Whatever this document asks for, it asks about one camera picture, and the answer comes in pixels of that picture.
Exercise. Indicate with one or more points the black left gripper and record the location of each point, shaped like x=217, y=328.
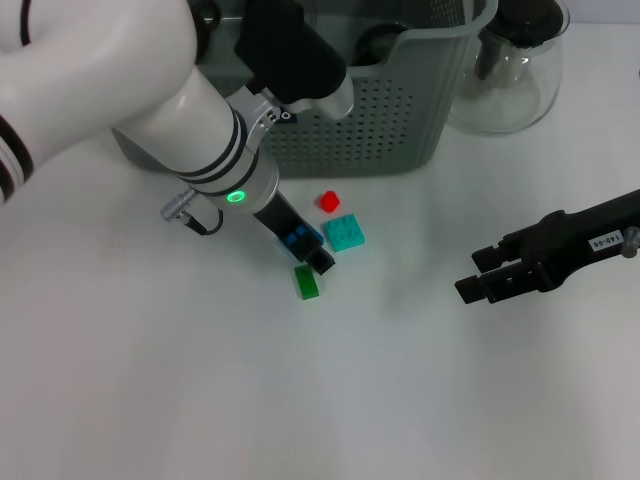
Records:
x=282, y=217

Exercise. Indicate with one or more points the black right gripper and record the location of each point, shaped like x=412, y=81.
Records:
x=575, y=240

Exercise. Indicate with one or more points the blue square toy tile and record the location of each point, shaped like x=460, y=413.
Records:
x=281, y=246

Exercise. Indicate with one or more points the grey perforated plastic storage basket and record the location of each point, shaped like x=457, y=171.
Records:
x=400, y=125

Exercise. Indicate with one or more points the green rectangular toy brick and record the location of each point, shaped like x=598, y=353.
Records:
x=306, y=282

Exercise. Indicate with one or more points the cyan square toy tile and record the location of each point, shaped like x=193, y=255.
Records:
x=344, y=232

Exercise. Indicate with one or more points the small red studded cube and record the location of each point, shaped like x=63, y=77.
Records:
x=329, y=200

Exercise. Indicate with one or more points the clear glass carafe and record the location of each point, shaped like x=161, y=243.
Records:
x=500, y=100

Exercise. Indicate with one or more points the black carafe lid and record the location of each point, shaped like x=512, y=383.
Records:
x=530, y=20

